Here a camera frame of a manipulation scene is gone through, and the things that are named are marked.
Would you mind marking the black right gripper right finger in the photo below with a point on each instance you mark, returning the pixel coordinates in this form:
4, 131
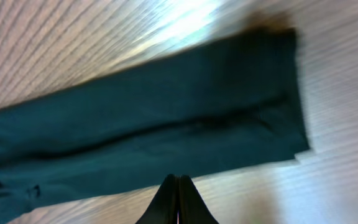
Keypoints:
192, 209

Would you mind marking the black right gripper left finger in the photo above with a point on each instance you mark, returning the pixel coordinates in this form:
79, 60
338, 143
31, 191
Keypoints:
163, 209

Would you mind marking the black polo shirt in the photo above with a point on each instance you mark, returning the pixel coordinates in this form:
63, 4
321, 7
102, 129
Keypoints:
224, 105

